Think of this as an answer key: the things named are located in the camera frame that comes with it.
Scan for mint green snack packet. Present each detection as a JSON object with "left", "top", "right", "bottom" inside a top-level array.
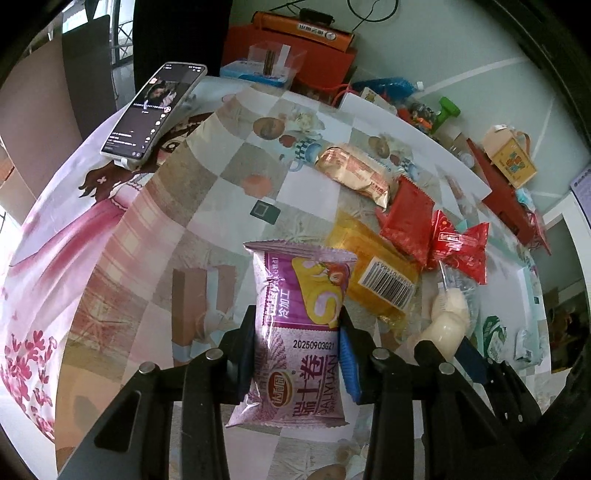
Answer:
[{"left": 514, "top": 328, "right": 540, "bottom": 364}]

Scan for green white biscuit packet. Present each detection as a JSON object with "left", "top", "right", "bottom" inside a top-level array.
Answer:
[{"left": 483, "top": 316, "right": 507, "bottom": 363}]

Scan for large bagged white bun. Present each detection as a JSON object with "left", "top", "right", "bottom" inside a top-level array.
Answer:
[{"left": 431, "top": 262, "right": 481, "bottom": 327}]

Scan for red candy-wrap snack bag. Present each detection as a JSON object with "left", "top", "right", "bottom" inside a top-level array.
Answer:
[{"left": 427, "top": 210, "right": 489, "bottom": 285}]

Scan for yellow cake packet with barcode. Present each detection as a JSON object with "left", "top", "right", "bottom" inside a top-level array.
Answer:
[{"left": 325, "top": 211, "right": 420, "bottom": 325}]

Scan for pink swiss roll packet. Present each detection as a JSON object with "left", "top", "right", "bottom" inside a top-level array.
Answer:
[{"left": 228, "top": 240, "right": 356, "bottom": 428}]

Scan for red patterned packet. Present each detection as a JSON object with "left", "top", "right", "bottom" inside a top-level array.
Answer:
[{"left": 377, "top": 176, "right": 435, "bottom": 268}]

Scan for beige orange bread packet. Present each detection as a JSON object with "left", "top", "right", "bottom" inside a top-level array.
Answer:
[{"left": 315, "top": 143, "right": 399, "bottom": 210}]

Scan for small round white mochi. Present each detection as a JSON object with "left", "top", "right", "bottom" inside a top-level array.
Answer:
[{"left": 420, "top": 311, "right": 467, "bottom": 362}]

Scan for white teal-rimmed tray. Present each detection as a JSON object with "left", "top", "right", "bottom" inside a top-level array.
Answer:
[{"left": 477, "top": 255, "right": 545, "bottom": 371}]

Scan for white shelf desk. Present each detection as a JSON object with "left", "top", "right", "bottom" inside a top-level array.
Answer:
[{"left": 543, "top": 192, "right": 590, "bottom": 298}]

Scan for large red gift box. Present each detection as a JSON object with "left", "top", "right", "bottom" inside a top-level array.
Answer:
[{"left": 466, "top": 139, "right": 551, "bottom": 254}]

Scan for purple perforated organizer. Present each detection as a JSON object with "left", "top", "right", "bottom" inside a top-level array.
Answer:
[{"left": 570, "top": 164, "right": 591, "bottom": 218}]

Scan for wooden handbag gift box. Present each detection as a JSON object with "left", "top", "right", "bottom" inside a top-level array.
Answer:
[{"left": 482, "top": 124, "right": 537, "bottom": 189}]

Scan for green dumbbell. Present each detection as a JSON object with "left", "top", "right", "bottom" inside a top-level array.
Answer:
[{"left": 433, "top": 96, "right": 461, "bottom": 131}]

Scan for toy clutter pile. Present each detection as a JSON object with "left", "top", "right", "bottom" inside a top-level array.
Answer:
[{"left": 397, "top": 101, "right": 437, "bottom": 134}]

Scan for blue water bottle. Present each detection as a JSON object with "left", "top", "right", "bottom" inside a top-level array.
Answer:
[{"left": 352, "top": 77, "right": 418, "bottom": 102}]

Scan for smartphone on stand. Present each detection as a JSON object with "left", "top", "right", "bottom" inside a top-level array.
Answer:
[{"left": 100, "top": 62, "right": 207, "bottom": 171}]

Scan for brown chair back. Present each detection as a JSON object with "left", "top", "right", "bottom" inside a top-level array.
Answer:
[{"left": 1, "top": 15, "right": 116, "bottom": 197}]

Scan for red box stack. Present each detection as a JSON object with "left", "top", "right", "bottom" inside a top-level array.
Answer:
[{"left": 221, "top": 24, "right": 358, "bottom": 90}]

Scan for clear acrylic box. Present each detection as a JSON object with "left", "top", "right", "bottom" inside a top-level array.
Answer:
[{"left": 219, "top": 41, "right": 308, "bottom": 90}]

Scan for black cabinet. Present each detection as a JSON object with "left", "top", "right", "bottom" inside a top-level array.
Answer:
[{"left": 132, "top": 0, "right": 232, "bottom": 90}]

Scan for orange box on top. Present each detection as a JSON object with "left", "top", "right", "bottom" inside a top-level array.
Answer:
[{"left": 252, "top": 11, "right": 356, "bottom": 52}]

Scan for black wall cable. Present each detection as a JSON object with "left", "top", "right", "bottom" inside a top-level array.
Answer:
[{"left": 269, "top": 0, "right": 401, "bottom": 23}]

